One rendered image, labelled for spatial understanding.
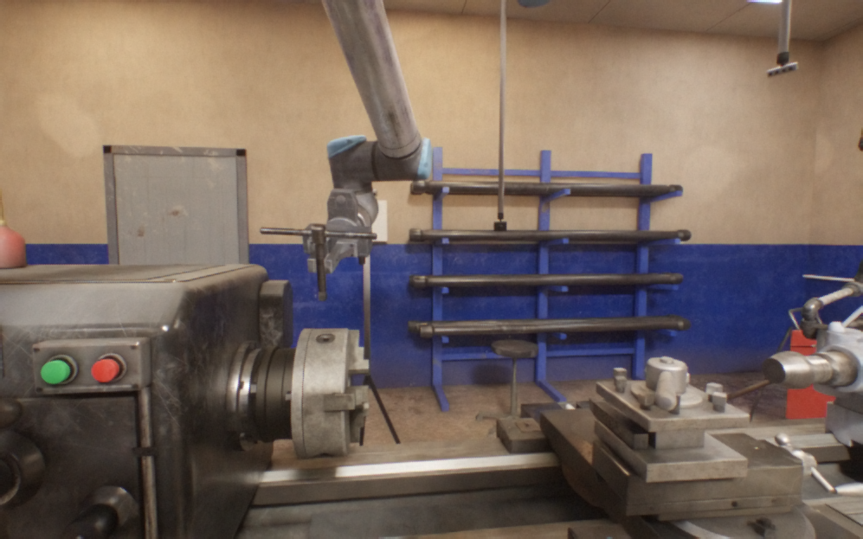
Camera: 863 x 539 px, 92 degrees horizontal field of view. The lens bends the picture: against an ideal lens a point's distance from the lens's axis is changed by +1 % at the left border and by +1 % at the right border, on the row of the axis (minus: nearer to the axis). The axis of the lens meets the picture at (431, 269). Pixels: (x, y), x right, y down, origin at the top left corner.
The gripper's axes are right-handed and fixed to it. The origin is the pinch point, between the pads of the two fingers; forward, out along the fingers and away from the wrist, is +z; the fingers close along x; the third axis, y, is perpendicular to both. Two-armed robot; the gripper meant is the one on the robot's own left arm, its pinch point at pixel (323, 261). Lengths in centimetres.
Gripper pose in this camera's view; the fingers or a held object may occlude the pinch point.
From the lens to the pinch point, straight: 78.4
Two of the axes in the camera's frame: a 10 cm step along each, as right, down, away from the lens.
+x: -10.0, -0.6, 0.3
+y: -0.4, 9.0, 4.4
